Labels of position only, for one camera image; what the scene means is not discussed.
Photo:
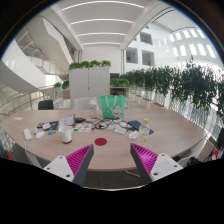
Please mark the white mug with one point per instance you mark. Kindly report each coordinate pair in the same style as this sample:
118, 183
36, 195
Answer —
65, 134

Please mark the black chair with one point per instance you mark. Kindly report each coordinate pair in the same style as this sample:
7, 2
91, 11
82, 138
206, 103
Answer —
45, 104

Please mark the white plastic packet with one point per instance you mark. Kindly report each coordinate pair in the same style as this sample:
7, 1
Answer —
133, 135

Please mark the tall white cabinet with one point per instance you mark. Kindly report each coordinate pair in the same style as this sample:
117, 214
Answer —
89, 86

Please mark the clear empty bottle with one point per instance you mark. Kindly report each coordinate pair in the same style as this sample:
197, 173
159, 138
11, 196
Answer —
93, 108

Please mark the small potted plant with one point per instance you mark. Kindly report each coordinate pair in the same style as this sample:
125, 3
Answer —
65, 84
57, 85

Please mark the green tote bag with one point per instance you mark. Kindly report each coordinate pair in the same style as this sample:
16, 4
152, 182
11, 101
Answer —
112, 106

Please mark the dark blue ribbed flat case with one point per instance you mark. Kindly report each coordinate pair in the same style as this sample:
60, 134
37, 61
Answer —
136, 125

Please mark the row of potted trees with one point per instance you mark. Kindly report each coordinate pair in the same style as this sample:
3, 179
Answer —
186, 83

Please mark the colourful sticker sheet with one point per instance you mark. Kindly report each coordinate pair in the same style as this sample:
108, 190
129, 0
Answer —
82, 128

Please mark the white paper sheets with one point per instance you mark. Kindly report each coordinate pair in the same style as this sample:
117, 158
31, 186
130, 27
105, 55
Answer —
120, 130

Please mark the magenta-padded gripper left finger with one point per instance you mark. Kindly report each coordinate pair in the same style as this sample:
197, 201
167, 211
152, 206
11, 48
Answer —
56, 166

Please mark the small teal item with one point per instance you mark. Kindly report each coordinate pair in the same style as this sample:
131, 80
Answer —
51, 132

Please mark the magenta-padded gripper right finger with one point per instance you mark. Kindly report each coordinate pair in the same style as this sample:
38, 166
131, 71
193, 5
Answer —
165, 165

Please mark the white power strip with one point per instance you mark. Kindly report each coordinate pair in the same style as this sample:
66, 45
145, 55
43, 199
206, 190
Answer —
27, 134

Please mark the white chair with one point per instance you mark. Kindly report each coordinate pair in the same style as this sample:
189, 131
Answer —
81, 103

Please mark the black tablet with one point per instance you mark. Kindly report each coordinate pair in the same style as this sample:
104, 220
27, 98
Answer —
53, 125

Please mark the small black case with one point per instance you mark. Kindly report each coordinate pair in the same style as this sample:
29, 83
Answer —
80, 119

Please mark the planter box with green plants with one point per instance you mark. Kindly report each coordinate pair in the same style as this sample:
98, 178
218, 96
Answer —
119, 81

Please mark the green plants atop cabinet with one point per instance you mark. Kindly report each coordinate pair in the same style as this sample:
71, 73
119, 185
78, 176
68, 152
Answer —
90, 64

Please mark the flat round red coaster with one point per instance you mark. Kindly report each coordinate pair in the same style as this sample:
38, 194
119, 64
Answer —
100, 141

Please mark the group of ceiling light strips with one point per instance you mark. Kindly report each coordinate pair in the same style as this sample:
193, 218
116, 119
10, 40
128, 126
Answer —
101, 21

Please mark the white paper slip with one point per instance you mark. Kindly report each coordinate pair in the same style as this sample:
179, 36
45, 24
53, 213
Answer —
18, 118

